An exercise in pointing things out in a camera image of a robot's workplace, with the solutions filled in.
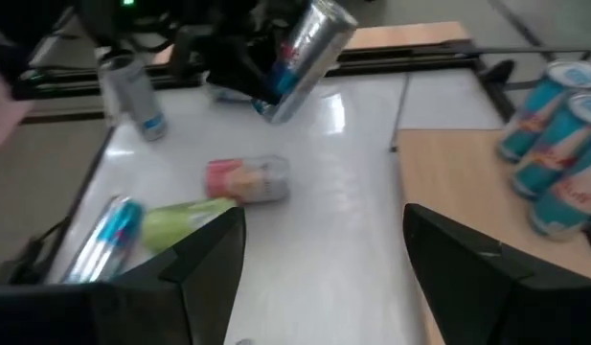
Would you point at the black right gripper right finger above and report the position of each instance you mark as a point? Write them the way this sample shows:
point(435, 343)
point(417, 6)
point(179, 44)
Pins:
point(491, 297)

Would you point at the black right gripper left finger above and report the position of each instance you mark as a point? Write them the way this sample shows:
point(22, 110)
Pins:
point(204, 287)

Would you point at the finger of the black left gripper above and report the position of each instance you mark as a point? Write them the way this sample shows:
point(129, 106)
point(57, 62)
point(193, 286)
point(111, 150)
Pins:
point(247, 76)

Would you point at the blue silver Red Bull can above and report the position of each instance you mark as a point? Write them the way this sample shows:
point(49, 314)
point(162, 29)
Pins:
point(108, 239)
point(304, 57)

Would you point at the silver tall beverage can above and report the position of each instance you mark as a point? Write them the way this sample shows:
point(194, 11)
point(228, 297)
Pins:
point(137, 100)

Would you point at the light blue Red Bull can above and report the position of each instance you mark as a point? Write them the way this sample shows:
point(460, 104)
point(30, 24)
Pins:
point(549, 163)
point(534, 120)
point(568, 201)

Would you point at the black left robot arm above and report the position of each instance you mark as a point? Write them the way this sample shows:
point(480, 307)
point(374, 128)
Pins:
point(98, 19)

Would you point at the green beverage can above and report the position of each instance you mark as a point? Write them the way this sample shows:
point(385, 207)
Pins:
point(180, 223)

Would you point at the pink beverage can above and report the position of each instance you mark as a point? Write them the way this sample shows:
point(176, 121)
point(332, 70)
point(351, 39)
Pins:
point(247, 179)

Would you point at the wooden shelf board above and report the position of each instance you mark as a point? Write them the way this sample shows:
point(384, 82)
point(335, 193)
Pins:
point(448, 167)

